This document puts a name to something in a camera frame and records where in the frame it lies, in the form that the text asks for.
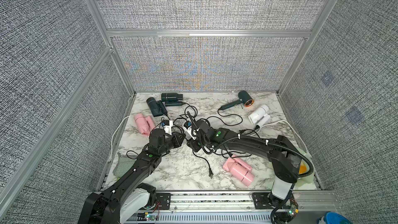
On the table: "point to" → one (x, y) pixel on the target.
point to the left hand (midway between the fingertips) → (188, 134)
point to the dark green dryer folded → (157, 108)
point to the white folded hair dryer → (259, 116)
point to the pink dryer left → (145, 124)
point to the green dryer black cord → (226, 115)
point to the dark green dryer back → (171, 99)
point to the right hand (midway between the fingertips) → (187, 139)
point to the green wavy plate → (309, 179)
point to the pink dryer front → (240, 169)
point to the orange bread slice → (302, 169)
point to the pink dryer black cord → (211, 174)
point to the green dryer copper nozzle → (244, 98)
